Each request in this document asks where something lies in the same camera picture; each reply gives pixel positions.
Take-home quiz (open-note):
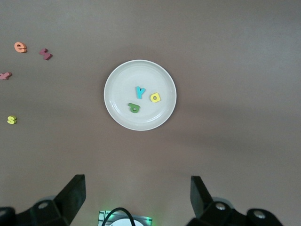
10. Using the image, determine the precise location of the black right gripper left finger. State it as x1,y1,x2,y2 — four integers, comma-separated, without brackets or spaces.
0,174,87,226

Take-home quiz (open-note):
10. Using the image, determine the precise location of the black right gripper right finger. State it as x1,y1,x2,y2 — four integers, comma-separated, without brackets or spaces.
185,176,287,226

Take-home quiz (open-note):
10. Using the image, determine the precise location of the green letter p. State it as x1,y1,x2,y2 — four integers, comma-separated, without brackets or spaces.
127,102,141,114

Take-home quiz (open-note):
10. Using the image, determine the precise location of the teal letter y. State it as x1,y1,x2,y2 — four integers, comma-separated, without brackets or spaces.
135,86,146,100

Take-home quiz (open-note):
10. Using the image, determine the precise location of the beige round plate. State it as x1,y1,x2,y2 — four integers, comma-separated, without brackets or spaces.
103,59,177,131

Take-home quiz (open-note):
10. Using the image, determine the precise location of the brown table cover sheet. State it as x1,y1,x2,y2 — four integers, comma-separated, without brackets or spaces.
0,0,301,226

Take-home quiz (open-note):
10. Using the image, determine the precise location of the orange letter e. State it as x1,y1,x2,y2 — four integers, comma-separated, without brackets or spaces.
14,41,28,53

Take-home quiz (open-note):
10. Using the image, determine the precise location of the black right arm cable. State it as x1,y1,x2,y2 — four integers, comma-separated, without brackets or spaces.
103,207,136,226

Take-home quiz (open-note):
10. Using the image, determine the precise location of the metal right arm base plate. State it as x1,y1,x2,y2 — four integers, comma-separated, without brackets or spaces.
98,210,153,226

